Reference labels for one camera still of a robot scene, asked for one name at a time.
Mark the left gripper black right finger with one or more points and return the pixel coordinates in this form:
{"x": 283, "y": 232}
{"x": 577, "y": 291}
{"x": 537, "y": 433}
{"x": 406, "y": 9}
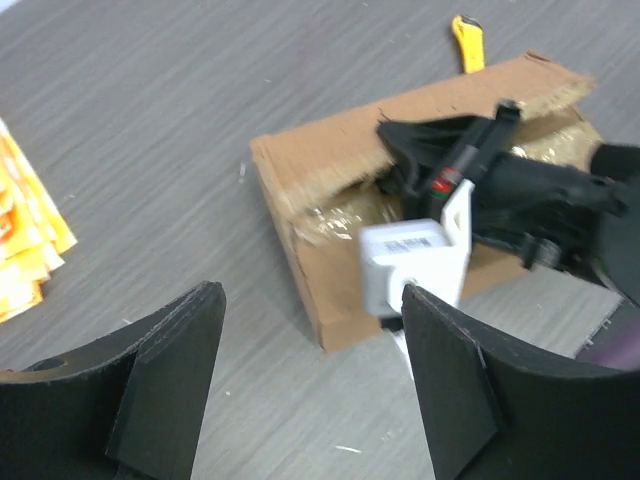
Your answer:
{"x": 496, "y": 407}

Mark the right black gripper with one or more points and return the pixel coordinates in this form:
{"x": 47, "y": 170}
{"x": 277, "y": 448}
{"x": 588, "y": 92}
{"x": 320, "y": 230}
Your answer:
{"x": 433, "y": 157}

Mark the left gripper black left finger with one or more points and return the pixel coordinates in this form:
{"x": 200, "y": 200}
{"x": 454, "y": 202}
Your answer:
{"x": 128, "y": 405}

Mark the brown cardboard express box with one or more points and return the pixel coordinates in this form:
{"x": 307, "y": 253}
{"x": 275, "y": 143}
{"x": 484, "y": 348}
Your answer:
{"x": 318, "y": 179}

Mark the yellow utility knife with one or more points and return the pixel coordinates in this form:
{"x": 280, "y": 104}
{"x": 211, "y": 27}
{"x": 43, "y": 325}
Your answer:
{"x": 469, "y": 35}

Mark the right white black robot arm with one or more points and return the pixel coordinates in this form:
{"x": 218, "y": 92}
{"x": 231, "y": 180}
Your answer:
{"x": 585, "y": 223}

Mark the orange checkered cloth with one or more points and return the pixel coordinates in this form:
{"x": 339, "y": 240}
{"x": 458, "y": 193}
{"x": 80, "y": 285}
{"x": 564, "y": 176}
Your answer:
{"x": 34, "y": 235}

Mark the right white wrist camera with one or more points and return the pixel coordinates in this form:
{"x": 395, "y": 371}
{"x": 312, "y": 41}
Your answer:
{"x": 431, "y": 254}

